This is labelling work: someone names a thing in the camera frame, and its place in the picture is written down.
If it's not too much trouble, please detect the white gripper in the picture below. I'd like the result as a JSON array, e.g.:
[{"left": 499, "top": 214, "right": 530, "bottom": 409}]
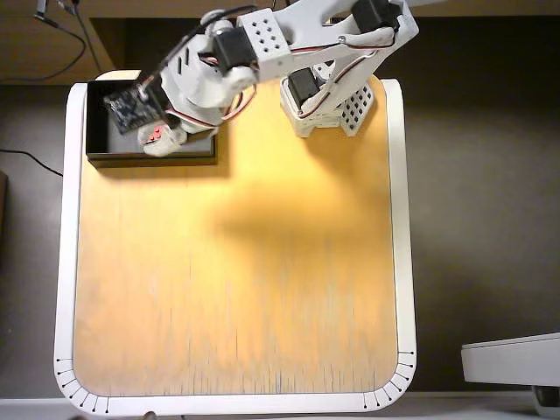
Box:
[{"left": 136, "top": 34, "right": 258, "bottom": 158}]

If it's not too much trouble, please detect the black open box bin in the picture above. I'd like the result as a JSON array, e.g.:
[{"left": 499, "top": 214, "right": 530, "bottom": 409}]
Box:
[{"left": 85, "top": 78, "right": 219, "bottom": 168}]

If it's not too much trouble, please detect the white flat device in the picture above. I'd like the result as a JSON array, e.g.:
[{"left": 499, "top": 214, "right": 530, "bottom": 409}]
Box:
[{"left": 461, "top": 332, "right": 560, "bottom": 387}]

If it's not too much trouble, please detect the black camera circuit board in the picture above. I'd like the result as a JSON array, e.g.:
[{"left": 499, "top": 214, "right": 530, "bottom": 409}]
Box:
[{"left": 103, "top": 87, "right": 170, "bottom": 135}]

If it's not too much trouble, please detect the gripper servo wire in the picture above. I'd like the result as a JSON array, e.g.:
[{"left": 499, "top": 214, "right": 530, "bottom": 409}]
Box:
[{"left": 168, "top": 82, "right": 258, "bottom": 129}]

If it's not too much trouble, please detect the grey straight cable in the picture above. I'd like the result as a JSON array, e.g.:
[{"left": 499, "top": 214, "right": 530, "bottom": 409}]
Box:
[{"left": 56, "top": 0, "right": 105, "bottom": 74}]

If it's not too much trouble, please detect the grey looped cable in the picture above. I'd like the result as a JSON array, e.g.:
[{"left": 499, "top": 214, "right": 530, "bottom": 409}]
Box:
[{"left": 0, "top": 10, "right": 88, "bottom": 85}]

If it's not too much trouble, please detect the black floor cable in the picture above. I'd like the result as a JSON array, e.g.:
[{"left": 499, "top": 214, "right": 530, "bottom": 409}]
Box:
[{"left": 0, "top": 149, "right": 66, "bottom": 178}]

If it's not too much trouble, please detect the arm servo wire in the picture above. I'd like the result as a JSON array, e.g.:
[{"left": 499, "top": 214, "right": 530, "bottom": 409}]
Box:
[{"left": 288, "top": 34, "right": 395, "bottom": 120}]

